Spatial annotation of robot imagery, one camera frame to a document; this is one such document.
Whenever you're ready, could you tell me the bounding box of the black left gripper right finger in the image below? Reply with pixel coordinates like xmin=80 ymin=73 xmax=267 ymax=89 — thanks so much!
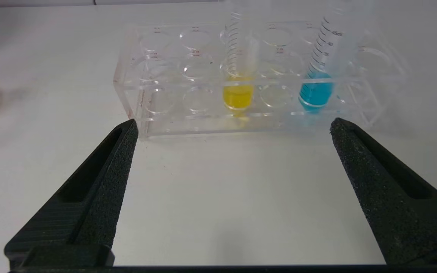
xmin=330 ymin=118 xmax=437 ymax=266

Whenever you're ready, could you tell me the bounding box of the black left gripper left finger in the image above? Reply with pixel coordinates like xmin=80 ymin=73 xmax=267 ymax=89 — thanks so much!
xmin=4 ymin=119 xmax=139 ymax=268

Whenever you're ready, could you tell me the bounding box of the yellow pigment test tube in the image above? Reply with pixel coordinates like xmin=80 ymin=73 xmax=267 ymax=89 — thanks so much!
xmin=220 ymin=0 xmax=260 ymax=113

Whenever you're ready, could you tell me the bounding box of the blue pigment test tube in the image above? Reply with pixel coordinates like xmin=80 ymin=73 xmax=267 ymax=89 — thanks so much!
xmin=298 ymin=0 xmax=371 ymax=114

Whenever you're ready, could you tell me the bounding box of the clear acrylic test tube rack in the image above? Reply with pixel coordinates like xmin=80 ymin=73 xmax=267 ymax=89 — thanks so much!
xmin=113 ymin=21 xmax=409 ymax=138

